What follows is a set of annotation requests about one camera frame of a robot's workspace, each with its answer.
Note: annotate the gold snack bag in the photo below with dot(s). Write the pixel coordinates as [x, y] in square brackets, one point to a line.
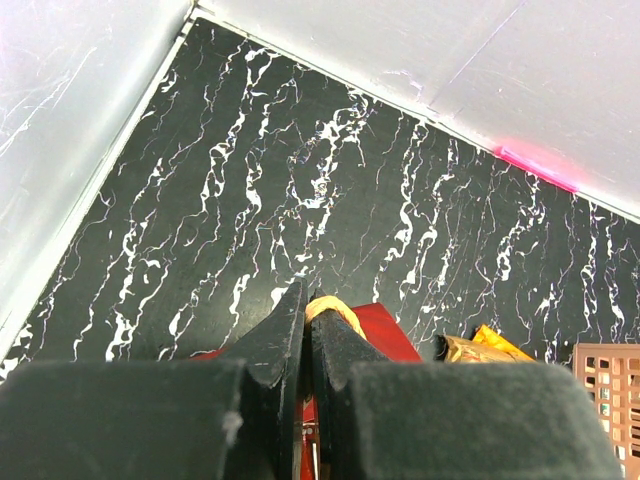
[459, 350]

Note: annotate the red paper bag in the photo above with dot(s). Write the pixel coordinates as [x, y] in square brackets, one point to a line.
[384, 334]

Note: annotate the pink plastic desk organizer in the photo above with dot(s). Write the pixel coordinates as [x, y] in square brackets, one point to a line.
[610, 373]

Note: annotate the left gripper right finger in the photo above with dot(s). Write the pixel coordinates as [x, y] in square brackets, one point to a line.
[380, 419]

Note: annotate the pink tape strip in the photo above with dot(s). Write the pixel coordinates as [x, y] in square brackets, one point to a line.
[532, 167]

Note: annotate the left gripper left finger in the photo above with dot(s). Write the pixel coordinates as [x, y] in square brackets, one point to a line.
[236, 415]

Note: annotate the orange kettle chips bag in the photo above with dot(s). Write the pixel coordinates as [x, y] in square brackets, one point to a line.
[489, 338]

